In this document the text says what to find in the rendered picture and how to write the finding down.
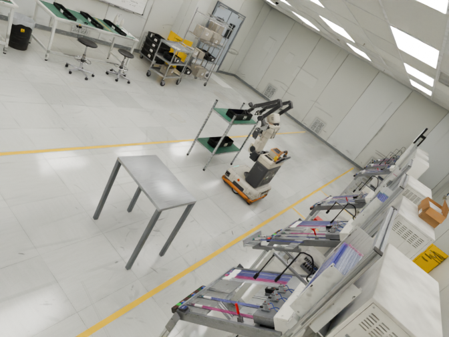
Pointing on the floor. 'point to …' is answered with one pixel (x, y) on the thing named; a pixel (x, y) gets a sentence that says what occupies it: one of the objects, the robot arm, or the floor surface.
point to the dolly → (150, 49)
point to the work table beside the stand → (150, 167)
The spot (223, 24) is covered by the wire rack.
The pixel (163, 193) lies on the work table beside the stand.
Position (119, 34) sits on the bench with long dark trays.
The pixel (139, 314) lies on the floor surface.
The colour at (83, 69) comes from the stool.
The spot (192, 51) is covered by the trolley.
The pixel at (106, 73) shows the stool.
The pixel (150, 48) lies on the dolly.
